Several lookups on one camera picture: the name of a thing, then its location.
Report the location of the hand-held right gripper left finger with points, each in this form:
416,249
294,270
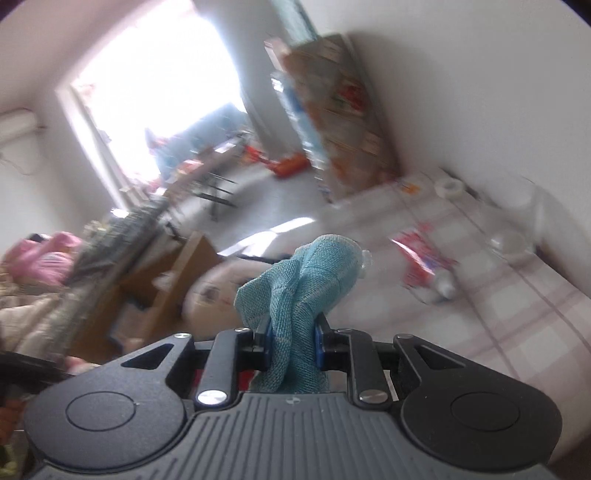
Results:
267,346

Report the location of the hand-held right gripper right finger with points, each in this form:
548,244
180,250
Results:
317,346

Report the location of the teal knit cloth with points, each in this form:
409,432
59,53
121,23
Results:
304,286

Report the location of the pink cloth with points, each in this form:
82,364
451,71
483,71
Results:
46,258

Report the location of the red toothpaste tube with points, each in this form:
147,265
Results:
425,263

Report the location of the orange packet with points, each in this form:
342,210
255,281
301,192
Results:
290,166

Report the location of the cluttered folding table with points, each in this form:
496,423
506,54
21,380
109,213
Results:
198,175

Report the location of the white tape roll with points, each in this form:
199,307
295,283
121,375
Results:
450,188

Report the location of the clear plastic cup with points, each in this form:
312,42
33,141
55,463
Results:
512,221

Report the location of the cardboard shelf cabinet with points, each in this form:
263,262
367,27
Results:
341,115

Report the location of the white air conditioner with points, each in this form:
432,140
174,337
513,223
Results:
16,125

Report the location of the bright window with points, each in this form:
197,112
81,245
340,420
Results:
152,83

